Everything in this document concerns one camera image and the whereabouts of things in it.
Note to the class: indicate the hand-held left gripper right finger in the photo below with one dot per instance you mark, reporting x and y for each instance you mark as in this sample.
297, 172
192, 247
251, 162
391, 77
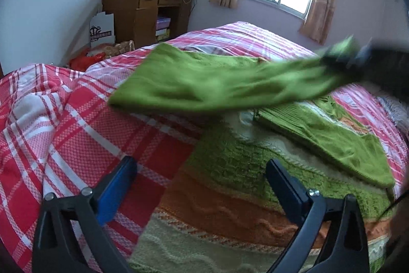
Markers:
284, 186

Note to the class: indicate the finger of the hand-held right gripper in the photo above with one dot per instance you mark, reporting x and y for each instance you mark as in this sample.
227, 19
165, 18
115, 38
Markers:
335, 62

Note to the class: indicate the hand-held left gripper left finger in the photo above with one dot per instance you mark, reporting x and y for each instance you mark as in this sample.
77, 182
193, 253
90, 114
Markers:
116, 186

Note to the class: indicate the green sweater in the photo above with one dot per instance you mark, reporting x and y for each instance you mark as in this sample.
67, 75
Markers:
198, 81

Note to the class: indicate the grey fuzzy cloth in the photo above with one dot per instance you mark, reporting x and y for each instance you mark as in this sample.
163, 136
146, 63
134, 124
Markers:
397, 110

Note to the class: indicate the green orange knit blanket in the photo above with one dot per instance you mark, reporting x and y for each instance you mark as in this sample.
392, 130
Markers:
223, 196

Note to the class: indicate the red plaid bedsheet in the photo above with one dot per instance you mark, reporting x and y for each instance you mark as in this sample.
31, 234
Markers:
64, 132

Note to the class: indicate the red plastic bag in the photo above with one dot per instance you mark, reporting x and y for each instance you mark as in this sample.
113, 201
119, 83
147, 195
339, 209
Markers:
84, 62

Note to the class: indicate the brown patterned bag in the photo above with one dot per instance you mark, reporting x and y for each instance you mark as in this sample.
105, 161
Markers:
119, 49

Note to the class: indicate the white paper bag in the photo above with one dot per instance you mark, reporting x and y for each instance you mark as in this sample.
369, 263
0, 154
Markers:
102, 30

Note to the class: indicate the stack of boxes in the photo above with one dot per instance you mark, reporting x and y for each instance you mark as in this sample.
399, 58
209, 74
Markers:
163, 26

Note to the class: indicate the brown wooden desk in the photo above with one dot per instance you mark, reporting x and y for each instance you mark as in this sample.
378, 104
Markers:
127, 14

